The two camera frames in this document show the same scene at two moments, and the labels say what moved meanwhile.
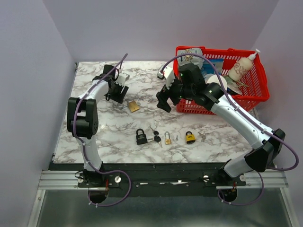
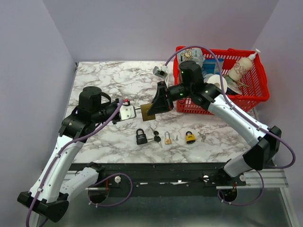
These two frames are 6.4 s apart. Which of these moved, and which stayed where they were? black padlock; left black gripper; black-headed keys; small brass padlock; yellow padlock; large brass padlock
Moved: large brass padlock; left black gripper
Stayed: black padlock; yellow padlock; small brass padlock; black-headed keys
